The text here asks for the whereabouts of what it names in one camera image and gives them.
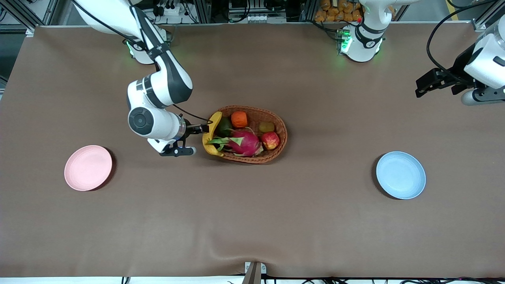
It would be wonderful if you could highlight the yellow banana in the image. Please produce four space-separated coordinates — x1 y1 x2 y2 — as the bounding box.
202 111 224 157

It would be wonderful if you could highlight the red apple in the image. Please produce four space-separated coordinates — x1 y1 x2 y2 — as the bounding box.
260 131 281 151

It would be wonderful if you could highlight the dark green avocado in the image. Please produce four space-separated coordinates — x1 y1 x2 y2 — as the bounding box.
216 117 234 138

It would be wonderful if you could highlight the orange tangerine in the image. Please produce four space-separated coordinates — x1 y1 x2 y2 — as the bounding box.
231 111 249 129

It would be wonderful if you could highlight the pink dragon fruit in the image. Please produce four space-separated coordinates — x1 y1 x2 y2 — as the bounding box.
207 127 264 158

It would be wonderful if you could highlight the brown wicker basket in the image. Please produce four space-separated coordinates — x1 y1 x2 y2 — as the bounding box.
203 105 288 164

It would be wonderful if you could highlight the light blue round plate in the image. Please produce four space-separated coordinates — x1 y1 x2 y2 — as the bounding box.
376 151 426 200

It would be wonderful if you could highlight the brown table cover cloth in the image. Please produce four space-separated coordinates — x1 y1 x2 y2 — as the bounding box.
0 22 505 279

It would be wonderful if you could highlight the pink round plate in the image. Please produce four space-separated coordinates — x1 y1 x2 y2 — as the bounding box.
64 145 113 192

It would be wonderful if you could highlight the pile of orange objects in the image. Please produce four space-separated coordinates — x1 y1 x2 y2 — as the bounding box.
314 0 364 23

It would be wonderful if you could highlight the white power strip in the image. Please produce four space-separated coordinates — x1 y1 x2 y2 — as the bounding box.
155 0 191 19

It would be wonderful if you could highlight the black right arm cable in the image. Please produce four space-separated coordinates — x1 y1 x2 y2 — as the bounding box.
73 0 211 123

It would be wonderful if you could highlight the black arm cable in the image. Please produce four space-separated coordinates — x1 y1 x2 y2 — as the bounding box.
427 0 492 79
73 0 211 123

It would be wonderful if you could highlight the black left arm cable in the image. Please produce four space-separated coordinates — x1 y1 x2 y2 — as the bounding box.
427 0 492 79

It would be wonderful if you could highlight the aluminium frame profile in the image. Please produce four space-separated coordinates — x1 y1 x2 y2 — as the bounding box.
471 0 505 32
0 0 60 33

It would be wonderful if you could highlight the metal table edge bracket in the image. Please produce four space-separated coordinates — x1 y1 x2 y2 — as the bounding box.
241 261 267 284

